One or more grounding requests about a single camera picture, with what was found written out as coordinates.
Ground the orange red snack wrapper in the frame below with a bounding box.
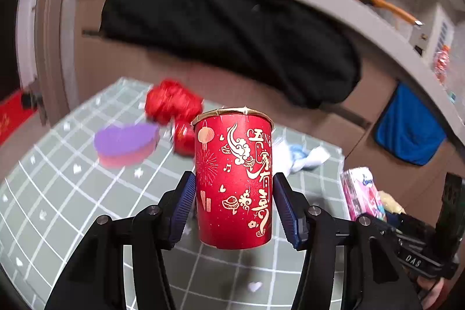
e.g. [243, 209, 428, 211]
[434, 46, 451, 83]

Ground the crumpled red foil wrapper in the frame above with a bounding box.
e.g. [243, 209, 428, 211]
[144, 78, 204, 125]

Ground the person's right hand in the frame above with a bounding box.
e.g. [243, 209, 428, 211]
[418, 278, 445, 307]

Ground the green checked mat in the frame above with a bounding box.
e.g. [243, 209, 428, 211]
[0, 77, 346, 310]

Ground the blue cloth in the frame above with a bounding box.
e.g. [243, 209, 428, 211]
[374, 83, 447, 166]

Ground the pink tissue packet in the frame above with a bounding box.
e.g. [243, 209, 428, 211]
[339, 166, 386, 221]

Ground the red paper cup gold print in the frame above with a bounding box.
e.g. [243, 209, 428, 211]
[191, 107, 274, 250]

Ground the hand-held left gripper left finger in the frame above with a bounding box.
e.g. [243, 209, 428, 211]
[44, 171, 197, 310]

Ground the white appliance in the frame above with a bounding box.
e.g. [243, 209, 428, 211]
[412, 3, 455, 58]

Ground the black cloth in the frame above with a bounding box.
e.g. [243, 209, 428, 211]
[100, 0, 362, 109]

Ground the pale yellow crumpled bag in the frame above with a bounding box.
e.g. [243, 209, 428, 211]
[378, 190, 405, 215]

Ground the crumpled white blue tissue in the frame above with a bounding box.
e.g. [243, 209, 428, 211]
[272, 136, 329, 177]

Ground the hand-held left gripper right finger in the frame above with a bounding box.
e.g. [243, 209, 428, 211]
[272, 172, 424, 310]

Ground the purple and pink sponge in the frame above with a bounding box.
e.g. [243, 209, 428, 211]
[94, 123, 160, 169]

